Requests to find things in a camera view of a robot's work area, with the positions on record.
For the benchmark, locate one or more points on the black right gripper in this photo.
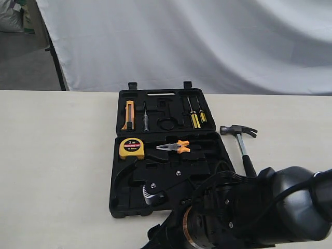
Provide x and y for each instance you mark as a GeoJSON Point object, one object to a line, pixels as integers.
{"type": "Point", "coordinates": [207, 220]}

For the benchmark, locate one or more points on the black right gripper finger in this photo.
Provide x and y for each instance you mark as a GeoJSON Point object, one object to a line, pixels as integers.
{"type": "Point", "coordinates": [127, 169]}

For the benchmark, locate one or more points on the steel claw hammer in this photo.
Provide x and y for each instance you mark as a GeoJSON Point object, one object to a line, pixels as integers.
{"type": "Point", "coordinates": [237, 131]}

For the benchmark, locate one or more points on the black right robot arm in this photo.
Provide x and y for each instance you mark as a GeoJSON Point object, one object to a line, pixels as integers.
{"type": "Point", "coordinates": [285, 206]}

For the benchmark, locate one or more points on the black plastic tool case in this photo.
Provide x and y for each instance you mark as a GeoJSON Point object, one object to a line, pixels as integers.
{"type": "Point", "coordinates": [164, 180]}

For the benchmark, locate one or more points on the yellow tape measure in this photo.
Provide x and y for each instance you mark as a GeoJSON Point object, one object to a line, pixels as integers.
{"type": "Point", "coordinates": [131, 147]}

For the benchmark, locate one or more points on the orange utility knife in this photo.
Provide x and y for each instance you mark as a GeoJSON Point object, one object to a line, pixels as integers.
{"type": "Point", "coordinates": [129, 116]}

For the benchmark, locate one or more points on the small yellow black screwdriver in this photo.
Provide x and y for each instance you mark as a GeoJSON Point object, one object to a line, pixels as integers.
{"type": "Point", "coordinates": [201, 112]}

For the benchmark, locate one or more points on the black backdrop stand pole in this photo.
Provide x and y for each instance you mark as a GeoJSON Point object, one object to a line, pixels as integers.
{"type": "Point", "coordinates": [56, 62]}

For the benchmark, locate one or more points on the white backdrop cloth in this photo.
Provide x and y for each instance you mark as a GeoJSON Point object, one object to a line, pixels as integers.
{"type": "Point", "coordinates": [233, 47]}

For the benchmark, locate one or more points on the cardboard box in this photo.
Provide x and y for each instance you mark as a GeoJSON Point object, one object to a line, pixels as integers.
{"type": "Point", "coordinates": [34, 23]}

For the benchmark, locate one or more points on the white filled sack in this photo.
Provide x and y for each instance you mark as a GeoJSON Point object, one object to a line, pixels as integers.
{"type": "Point", "coordinates": [11, 17]}

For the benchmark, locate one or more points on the orange handled pliers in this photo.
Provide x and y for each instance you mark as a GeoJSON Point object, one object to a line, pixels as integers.
{"type": "Point", "coordinates": [179, 147]}

